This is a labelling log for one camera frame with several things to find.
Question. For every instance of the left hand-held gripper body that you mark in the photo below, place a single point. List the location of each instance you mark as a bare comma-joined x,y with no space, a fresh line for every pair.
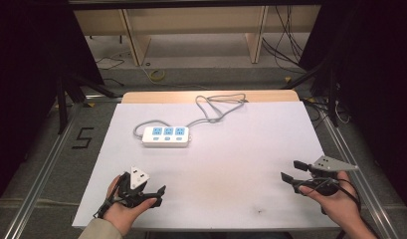
138,177

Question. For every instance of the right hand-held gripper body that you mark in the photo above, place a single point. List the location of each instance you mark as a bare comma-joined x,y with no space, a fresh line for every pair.
327,164

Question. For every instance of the white power strip blue sockets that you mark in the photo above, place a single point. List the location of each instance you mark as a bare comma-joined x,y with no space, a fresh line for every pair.
166,141

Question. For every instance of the person's left hand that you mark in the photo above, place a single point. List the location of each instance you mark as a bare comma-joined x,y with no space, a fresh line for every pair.
123,215

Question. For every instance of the person's right hand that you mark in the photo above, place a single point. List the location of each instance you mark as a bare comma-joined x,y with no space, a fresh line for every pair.
340,207

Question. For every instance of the white table cover sheet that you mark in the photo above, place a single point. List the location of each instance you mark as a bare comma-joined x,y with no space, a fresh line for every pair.
224,172

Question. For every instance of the black metal stand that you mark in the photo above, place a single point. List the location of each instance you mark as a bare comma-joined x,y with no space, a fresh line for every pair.
332,99
62,106

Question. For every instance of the black curtain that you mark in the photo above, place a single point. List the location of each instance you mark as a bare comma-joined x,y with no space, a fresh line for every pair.
28,83
373,83

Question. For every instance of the wooden shelf unit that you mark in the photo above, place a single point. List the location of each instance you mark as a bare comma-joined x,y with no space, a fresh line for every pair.
191,23

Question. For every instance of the aluminium floor rail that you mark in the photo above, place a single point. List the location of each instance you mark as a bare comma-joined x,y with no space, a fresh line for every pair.
41,172
357,179

